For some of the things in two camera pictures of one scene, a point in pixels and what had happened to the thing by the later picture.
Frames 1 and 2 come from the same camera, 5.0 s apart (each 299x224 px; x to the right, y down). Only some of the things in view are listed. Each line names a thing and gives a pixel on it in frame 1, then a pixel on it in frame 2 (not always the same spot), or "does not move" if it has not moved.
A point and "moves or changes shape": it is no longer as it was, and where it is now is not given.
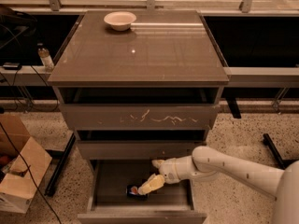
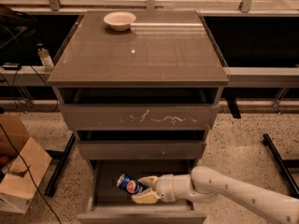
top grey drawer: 139,116 does not move
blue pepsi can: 133,192 moves or changes shape
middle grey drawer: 137,149 does not move
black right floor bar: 283,162 does not move
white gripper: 168,170 to 164,186
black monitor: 18,31 does not move
